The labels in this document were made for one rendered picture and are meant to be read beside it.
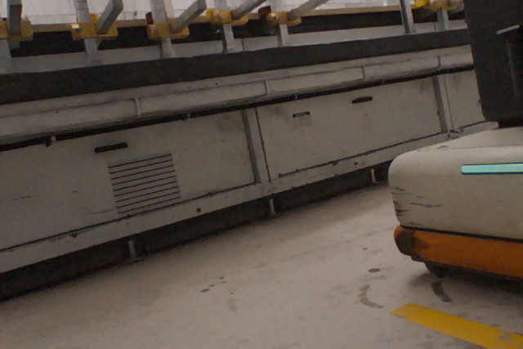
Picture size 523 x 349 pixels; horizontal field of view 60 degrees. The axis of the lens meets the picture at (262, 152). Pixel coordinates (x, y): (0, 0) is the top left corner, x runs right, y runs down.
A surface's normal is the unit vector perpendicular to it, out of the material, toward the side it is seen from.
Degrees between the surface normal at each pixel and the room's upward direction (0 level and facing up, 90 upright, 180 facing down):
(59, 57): 90
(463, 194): 90
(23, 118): 90
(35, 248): 90
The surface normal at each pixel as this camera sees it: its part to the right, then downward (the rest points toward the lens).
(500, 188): -0.84, 0.20
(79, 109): 0.49, -0.05
